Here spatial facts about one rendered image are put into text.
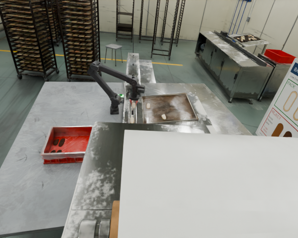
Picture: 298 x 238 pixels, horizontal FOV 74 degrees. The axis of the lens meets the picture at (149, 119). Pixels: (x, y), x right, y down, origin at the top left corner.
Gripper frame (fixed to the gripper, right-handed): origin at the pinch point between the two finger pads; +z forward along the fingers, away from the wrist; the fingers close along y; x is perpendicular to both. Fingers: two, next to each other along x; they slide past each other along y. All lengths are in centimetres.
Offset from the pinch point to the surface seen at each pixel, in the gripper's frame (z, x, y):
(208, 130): -2, -40, 63
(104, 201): -36, -127, -9
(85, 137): 11, -39, -39
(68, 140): 10, -43, -52
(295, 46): -3, 284, 364
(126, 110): 7.6, 1.1, -7.0
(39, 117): 10, -14, -85
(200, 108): -3, -7, 65
